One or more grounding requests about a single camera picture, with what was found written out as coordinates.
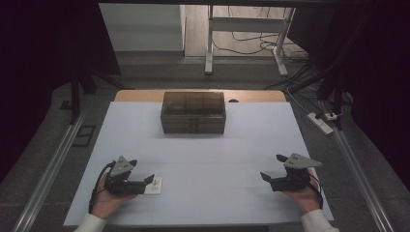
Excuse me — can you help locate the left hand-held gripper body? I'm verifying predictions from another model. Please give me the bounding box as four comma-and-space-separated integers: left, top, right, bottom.
103, 156, 146, 196

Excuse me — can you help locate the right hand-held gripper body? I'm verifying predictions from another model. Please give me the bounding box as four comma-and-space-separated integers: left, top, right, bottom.
270, 152, 323, 193

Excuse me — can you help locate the small white card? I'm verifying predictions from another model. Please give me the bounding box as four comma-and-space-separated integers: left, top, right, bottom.
143, 176, 163, 196

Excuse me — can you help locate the brown translucent drawer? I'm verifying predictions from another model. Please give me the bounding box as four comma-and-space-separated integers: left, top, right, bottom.
161, 124, 226, 135

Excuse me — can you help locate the brown translucent storage box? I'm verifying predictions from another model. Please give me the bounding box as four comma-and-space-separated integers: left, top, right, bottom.
160, 91, 227, 135

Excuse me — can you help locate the person's right hand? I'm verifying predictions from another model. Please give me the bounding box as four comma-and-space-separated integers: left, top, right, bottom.
282, 169, 323, 215

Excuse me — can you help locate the person's left hand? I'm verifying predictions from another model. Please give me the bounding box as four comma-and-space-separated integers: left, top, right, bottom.
91, 173, 138, 220

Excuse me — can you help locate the white power strip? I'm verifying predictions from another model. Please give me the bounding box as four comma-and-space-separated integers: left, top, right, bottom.
306, 111, 335, 135

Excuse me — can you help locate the white paper sheet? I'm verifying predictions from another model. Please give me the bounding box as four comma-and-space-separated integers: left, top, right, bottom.
63, 101, 336, 227

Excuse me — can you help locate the black stand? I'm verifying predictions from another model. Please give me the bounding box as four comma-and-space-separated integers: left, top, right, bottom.
289, 13, 375, 131
68, 62, 126, 126

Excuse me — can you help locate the dark curtain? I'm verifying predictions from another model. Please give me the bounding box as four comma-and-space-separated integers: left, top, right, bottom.
285, 0, 410, 192
0, 0, 123, 183

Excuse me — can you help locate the right hand-held gripper black cable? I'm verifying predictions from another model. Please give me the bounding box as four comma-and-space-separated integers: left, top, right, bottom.
307, 172, 325, 210

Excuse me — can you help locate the white cable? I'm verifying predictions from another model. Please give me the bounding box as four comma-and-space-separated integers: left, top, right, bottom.
285, 88, 313, 116

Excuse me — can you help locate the metal floor rail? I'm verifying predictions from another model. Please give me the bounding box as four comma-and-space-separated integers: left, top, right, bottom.
12, 108, 89, 232
331, 125, 396, 232

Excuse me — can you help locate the black floor cable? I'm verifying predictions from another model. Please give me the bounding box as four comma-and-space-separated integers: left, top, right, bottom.
212, 6, 308, 63

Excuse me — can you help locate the white desk frame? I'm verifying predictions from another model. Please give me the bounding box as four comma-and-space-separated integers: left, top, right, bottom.
204, 4, 296, 77

